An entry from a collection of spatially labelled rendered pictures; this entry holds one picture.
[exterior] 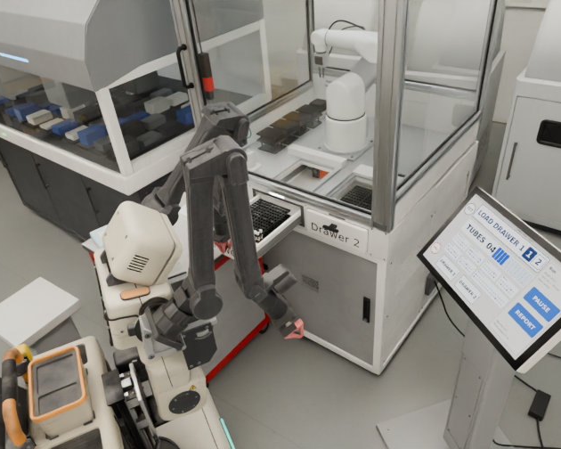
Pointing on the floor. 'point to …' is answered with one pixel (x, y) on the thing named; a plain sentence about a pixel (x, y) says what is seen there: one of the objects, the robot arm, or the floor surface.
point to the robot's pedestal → (35, 317)
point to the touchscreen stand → (460, 404)
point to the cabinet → (361, 288)
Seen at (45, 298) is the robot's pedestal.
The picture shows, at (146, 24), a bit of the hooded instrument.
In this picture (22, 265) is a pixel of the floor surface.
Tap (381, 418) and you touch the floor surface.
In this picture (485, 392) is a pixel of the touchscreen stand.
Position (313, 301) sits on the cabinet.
